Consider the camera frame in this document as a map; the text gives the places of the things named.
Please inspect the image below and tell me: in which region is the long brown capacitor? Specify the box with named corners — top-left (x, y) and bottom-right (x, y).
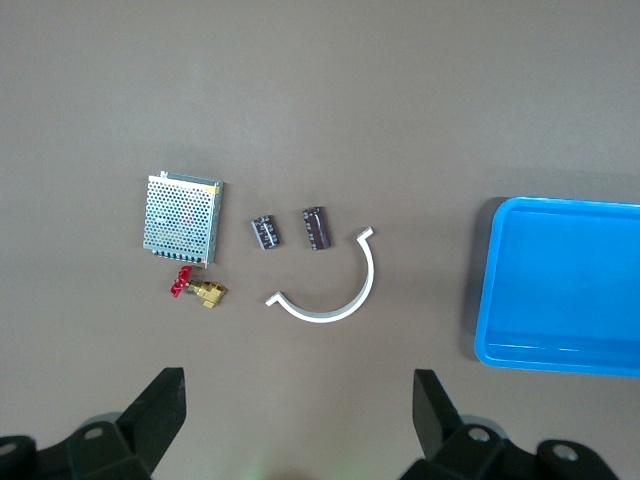
top-left (301, 205), bottom-right (333, 251)

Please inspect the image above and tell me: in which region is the white curved plastic clamp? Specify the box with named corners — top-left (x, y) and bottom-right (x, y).
top-left (263, 226), bottom-right (376, 325)

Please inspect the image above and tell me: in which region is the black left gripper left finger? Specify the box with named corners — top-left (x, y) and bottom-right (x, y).
top-left (0, 367), bottom-right (187, 480)

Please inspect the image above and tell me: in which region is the brass valve red handle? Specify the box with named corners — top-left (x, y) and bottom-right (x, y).
top-left (168, 264), bottom-right (228, 310)

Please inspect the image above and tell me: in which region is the blue plastic tray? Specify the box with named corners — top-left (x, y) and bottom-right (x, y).
top-left (473, 195), bottom-right (640, 379)

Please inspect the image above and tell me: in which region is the brown table mat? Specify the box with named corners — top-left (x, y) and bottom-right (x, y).
top-left (0, 0), bottom-right (640, 480)

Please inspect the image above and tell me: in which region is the metal mesh power supply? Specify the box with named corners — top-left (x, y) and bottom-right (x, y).
top-left (142, 170), bottom-right (225, 267)

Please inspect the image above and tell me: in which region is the short dark capacitor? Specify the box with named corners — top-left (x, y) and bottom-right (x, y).
top-left (249, 213), bottom-right (282, 250)

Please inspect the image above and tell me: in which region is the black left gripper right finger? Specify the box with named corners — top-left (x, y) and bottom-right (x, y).
top-left (399, 368), bottom-right (621, 480)

